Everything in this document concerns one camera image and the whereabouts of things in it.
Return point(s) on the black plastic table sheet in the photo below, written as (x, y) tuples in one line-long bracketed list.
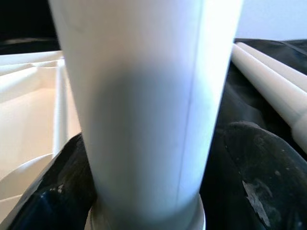
[(251, 100)]

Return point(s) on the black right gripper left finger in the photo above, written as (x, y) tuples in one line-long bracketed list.
[(62, 191)]

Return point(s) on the white plastic table top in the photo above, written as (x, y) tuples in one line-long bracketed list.
[(24, 107)]

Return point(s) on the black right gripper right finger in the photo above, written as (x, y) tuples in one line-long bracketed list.
[(259, 179)]

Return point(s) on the black door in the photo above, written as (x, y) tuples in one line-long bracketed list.
[(24, 16)]

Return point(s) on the white plastic table leg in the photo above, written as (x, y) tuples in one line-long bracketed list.
[(144, 95), (275, 91)]

